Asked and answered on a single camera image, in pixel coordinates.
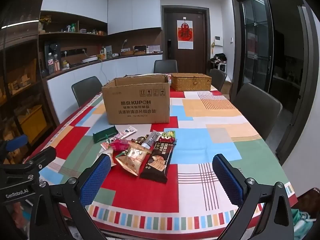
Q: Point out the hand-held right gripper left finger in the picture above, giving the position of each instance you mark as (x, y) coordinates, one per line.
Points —
(98, 173)

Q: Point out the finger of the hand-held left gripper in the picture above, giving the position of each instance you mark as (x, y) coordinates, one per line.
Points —
(17, 141)
(42, 157)

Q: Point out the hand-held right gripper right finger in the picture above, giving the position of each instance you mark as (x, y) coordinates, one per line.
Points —
(228, 182)

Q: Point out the gold snack packet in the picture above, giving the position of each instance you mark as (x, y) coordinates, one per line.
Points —
(132, 160)

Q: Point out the pink bear snack packet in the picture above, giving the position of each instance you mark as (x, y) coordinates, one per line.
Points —
(127, 132)

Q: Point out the dark brown biscuit packet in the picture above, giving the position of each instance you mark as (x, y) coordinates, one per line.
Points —
(156, 165)

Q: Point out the brown cardboard box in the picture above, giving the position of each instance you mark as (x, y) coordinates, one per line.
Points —
(135, 105)

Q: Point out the cream snack packet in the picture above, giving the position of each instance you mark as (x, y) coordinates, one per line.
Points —
(110, 152)

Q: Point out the magenta snack packet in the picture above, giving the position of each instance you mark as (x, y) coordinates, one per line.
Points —
(119, 145)

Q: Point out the dark green snack packet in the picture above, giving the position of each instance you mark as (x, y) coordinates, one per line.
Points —
(103, 135)

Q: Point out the colourful patchwork tablecloth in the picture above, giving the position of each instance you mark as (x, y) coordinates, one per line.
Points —
(200, 155)

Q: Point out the gold wrapped candy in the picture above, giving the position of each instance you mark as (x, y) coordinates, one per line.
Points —
(139, 139)

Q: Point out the silver grey snack packet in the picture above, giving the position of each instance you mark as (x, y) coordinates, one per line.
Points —
(150, 140)

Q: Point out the red green candy packet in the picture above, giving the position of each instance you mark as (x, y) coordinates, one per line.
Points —
(167, 137)

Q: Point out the dark grey dining chair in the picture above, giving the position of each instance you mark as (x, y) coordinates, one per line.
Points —
(85, 90)
(257, 110)
(218, 78)
(165, 66)

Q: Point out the teal cloth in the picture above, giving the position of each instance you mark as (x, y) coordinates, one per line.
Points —
(300, 218)

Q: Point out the woven wicker lidded box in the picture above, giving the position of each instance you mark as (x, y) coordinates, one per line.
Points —
(191, 82)

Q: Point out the white lower cabinets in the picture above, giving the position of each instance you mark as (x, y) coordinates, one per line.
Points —
(120, 67)

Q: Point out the white cabinets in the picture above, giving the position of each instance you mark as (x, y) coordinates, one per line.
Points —
(132, 10)
(120, 67)

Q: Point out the white tray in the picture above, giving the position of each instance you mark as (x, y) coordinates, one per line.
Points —
(89, 59)

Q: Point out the white rack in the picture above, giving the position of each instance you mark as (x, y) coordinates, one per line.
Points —
(222, 66)

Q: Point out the wicker tray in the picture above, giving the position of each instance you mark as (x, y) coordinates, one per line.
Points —
(127, 52)

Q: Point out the dark clothing pile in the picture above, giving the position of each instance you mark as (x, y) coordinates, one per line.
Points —
(218, 58)

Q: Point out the white intercom panel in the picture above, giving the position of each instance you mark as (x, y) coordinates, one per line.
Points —
(218, 41)

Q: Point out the black framed glass door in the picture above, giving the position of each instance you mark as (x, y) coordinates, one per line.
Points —
(255, 42)

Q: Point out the dark brown entrance door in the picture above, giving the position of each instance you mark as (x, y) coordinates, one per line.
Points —
(197, 30)

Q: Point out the white upper cabinets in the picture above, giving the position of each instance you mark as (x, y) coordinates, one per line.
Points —
(132, 10)

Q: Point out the red wall calendar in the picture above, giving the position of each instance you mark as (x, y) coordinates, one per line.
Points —
(185, 33)

